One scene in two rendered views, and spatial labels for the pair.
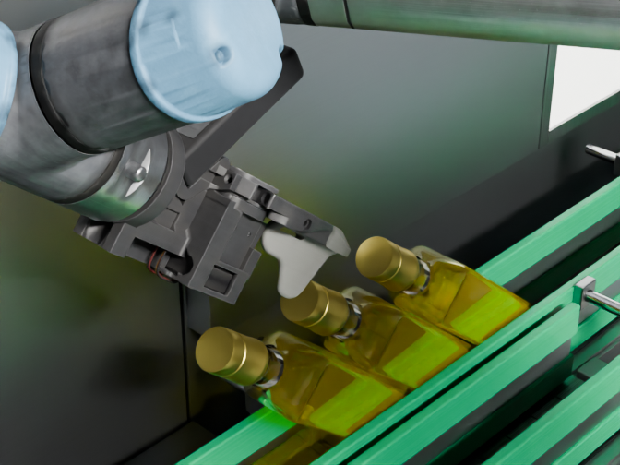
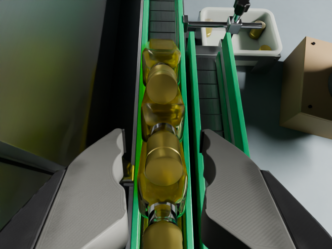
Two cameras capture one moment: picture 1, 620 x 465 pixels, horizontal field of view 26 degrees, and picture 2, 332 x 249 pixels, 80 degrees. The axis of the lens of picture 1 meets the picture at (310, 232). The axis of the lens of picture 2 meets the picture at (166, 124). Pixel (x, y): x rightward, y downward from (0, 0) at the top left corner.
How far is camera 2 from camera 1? 89 cm
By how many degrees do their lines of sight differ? 46
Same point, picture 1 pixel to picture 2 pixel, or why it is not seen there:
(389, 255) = (174, 83)
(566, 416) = (237, 89)
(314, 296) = (177, 165)
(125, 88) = not seen: outside the picture
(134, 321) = not seen: hidden behind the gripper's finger
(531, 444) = (241, 113)
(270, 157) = (23, 56)
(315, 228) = (304, 228)
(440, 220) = not seen: hidden behind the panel
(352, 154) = (64, 10)
